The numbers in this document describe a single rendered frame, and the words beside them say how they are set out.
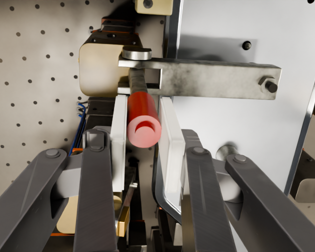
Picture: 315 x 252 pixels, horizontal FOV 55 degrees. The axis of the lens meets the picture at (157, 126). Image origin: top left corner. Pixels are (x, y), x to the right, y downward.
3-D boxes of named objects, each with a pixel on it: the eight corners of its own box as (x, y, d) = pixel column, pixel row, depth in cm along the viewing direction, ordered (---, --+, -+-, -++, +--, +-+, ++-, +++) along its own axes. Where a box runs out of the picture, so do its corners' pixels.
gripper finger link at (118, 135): (123, 193, 15) (108, 192, 15) (125, 134, 22) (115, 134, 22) (125, 139, 14) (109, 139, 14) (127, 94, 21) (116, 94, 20)
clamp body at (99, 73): (134, 50, 67) (143, 102, 34) (88, 47, 66) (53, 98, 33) (135, 18, 64) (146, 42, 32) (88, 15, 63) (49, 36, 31)
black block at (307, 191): (271, 132, 79) (347, 204, 52) (234, 131, 77) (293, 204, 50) (275, 113, 77) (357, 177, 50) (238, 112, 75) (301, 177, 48)
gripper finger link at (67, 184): (107, 201, 13) (37, 200, 13) (113, 148, 18) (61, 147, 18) (107, 172, 13) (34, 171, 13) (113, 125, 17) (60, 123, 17)
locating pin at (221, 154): (231, 159, 46) (247, 183, 40) (211, 158, 46) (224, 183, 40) (235, 140, 45) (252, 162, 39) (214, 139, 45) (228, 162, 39)
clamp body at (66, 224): (122, 123, 73) (121, 235, 39) (76, 122, 72) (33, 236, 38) (123, 97, 71) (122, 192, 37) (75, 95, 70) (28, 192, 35)
